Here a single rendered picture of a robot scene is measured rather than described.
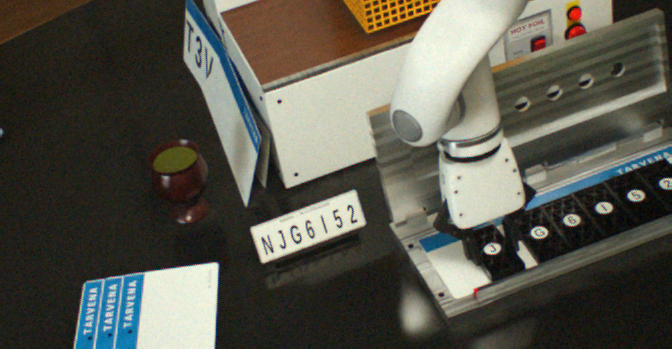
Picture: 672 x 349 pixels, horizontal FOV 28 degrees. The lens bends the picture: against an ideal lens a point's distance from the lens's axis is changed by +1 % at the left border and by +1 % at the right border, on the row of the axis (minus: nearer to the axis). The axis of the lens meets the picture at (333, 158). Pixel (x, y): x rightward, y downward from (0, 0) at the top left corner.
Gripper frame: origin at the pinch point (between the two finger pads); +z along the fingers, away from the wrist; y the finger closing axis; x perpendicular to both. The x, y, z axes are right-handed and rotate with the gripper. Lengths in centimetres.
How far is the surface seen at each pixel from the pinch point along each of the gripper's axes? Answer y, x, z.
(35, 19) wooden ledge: -46, 99, -16
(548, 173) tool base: 14.2, 11.9, 0.3
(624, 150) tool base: 25.8, 11.0, 0.5
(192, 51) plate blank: -24, 66, -13
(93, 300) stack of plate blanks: -52, 11, -7
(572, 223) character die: 11.7, -0.2, 1.5
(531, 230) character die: 6.3, 1.3, 1.2
